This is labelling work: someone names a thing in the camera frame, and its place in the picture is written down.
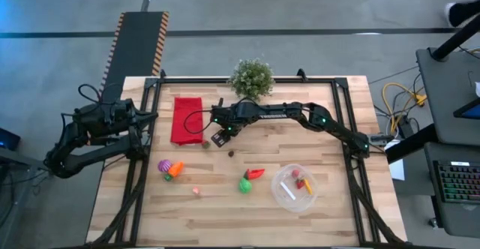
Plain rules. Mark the red folded cloth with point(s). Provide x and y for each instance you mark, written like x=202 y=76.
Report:
x=178 y=136

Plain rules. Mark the blue-lit dark device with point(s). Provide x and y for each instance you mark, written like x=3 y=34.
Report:
x=7 y=140

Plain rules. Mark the black slanted pole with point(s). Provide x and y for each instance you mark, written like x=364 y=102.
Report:
x=450 y=42

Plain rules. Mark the pale pink toy piece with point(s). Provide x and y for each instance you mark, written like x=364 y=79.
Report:
x=195 y=191

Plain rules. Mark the grey side stand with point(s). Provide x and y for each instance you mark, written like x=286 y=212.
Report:
x=22 y=159

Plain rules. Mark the small potted green plant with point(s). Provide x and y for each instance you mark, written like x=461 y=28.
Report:
x=251 y=78

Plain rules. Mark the white paper sheet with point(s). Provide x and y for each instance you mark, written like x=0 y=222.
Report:
x=396 y=168

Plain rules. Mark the black striped-edge floor mat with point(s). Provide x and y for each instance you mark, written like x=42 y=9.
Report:
x=135 y=42

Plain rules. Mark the person's shoe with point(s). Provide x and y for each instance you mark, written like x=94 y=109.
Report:
x=463 y=12

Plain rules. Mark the black metal table frame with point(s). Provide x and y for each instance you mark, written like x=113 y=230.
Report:
x=210 y=80

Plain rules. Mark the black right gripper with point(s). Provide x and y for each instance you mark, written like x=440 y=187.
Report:
x=230 y=116

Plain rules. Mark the purple toy cabbage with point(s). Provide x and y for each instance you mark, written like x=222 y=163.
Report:
x=164 y=165

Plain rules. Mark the dark brown toy fruit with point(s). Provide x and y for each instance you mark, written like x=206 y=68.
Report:
x=231 y=153

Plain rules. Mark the small red green toy fruit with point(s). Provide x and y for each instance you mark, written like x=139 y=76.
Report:
x=205 y=144

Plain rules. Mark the grey desk top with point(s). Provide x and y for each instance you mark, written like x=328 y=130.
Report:
x=442 y=99

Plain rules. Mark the black desk support bar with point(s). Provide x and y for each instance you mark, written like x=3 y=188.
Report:
x=410 y=144

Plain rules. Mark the orange toy carrot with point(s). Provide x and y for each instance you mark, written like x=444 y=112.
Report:
x=175 y=169

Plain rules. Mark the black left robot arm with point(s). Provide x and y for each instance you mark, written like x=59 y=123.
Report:
x=93 y=155

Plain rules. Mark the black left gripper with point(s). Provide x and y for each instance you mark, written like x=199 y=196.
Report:
x=120 y=117

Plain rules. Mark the yellow toy pepper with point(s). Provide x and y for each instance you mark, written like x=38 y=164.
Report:
x=308 y=186

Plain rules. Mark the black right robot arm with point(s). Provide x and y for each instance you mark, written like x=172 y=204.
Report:
x=337 y=129

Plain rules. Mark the backlit black keyboard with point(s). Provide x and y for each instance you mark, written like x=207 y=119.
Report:
x=459 y=183

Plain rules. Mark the dark tablet with blue screen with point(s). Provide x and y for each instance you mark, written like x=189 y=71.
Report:
x=470 y=110

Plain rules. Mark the clear plastic tupperware bowl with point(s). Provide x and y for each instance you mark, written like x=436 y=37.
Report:
x=288 y=200

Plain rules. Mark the red toy strawberry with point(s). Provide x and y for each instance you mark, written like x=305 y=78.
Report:
x=300 y=183

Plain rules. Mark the red toy chili pepper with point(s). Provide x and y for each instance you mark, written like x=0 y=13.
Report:
x=255 y=173

